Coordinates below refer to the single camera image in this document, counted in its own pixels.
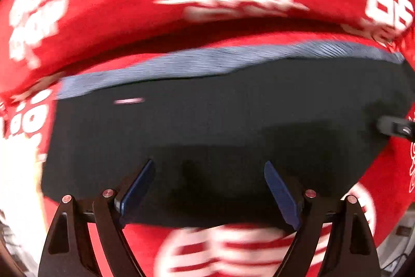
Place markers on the black pants with blue waistband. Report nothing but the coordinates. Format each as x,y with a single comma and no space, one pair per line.
210,134

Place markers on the cream cloth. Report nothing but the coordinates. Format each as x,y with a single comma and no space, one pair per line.
19,192

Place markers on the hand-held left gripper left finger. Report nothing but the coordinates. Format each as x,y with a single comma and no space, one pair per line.
137,187

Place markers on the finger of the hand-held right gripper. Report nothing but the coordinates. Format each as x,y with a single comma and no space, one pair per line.
394,127

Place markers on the red printed blanket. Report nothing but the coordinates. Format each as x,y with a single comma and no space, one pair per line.
398,186

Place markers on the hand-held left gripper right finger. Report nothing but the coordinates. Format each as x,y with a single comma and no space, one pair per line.
281,192

